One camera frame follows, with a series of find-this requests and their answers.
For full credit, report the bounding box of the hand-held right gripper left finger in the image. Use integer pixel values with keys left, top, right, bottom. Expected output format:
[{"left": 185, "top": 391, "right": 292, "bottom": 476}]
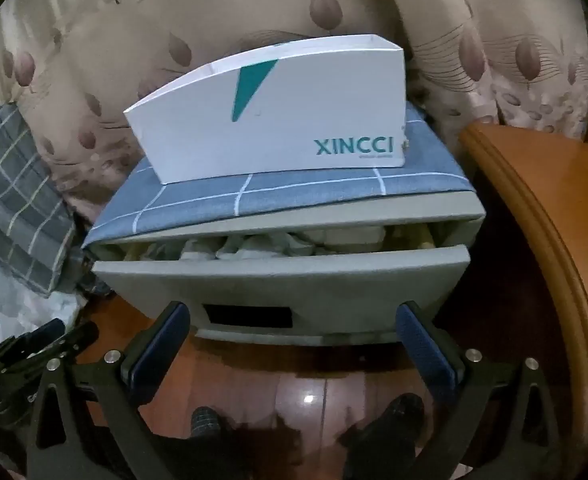
[{"left": 26, "top": 301, "right": 192, "bottom": 480}]

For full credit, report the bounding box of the grey drawer cabinet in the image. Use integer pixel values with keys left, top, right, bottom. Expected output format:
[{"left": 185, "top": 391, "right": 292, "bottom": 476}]
[{"left": 81, "top": 187, "right": 485, "bottom": 348}]

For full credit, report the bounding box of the dark blue plastic bag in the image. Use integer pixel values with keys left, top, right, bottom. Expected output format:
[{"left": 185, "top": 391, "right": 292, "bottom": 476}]
[{"left": 71, "top": 247, "right": 112, "bottom": 301}]

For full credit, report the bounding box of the white box with teal print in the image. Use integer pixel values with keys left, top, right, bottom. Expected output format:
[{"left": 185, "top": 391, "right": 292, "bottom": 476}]
[{"left": 124, "top": 34, "right": 407, "bottom": 186}]

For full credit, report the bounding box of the grey plaid cloth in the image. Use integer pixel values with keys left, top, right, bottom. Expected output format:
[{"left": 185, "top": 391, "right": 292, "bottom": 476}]
[{"left": 0, "top": 102, "right": 82, "bottom": 296}]

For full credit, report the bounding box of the person's plaid slipper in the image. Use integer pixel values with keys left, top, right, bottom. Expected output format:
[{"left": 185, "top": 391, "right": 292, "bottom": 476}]
[{"left": 190, "top": 406, "right": 221, "bottom": 443}]

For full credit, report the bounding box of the pile of pale clothes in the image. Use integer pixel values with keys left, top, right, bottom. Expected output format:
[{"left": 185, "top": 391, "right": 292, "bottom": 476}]
[{"left": 124, "top": 224, "right": 439, "bottom": 263}]

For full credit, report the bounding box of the brown wooden furniture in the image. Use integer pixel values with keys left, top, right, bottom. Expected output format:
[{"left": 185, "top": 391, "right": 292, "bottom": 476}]
[{"left": 459, "top": 122, "right": 588, "bottom": 461}]

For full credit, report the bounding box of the beige floral bedding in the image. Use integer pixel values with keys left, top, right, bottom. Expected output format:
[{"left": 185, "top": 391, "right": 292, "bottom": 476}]
[{"left": 0, "top": 0, "right": 588, "bottom": 231}]

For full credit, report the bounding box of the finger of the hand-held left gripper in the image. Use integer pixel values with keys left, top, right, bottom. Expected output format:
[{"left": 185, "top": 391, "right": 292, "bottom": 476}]
[{"left": 48, "top": 320, "right": 99, "bottom": 361}]

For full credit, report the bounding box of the white floral cloth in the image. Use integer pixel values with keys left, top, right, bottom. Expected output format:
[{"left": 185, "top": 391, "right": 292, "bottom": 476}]
[{"left": 0, "top": 250, "right": 94, "bottom": 346}]

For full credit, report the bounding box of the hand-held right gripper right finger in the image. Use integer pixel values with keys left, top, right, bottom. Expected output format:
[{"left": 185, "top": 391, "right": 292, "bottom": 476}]
[{"left": 395, "top": 301, "right": 562, "bottom": 480}]

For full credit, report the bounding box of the person's dark slipper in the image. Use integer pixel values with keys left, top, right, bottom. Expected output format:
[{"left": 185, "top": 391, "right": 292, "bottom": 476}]
[{"left": 361, "top": 394, "right": 425, "bottom": 461}]

